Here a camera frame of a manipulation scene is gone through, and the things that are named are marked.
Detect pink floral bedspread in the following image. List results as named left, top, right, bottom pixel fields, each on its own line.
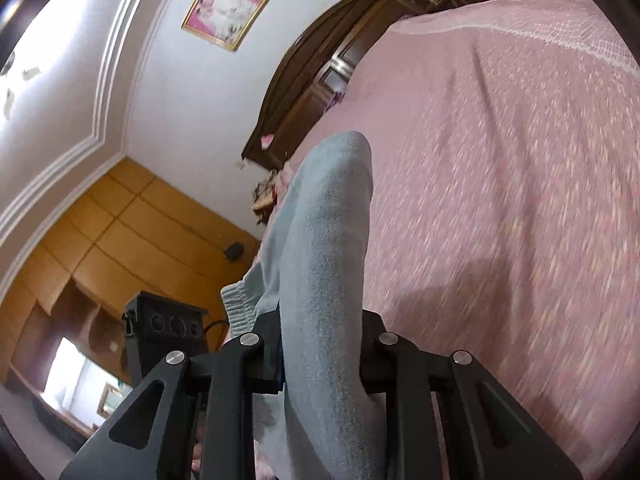
left=255, top=0, right=640, bottom=480

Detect pile of clothes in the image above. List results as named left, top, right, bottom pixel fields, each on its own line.
left=251, top=167, right=293, bottom=226

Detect dark wooden headboard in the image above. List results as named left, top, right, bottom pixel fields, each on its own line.
left=241, top=0, right=473, bottom=171

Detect wooden wardrobe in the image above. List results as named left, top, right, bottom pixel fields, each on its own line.
left=0, top=157, right=261, bottom=441

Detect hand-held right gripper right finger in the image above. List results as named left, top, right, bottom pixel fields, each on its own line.
left=357, top=310, right=585, bottom=480

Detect wall mirror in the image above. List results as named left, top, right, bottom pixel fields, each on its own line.
left=42, top=337, right=133, bottom=423

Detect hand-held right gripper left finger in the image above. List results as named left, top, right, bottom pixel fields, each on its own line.
left=59, top=310, right=286, bottom=480

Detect framed wall picture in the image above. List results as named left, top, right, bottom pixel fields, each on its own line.
left=181, top=0, right=271, bottom=52

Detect grey pants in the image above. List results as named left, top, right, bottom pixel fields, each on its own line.
left=220, top=131, right=388, bottom=480

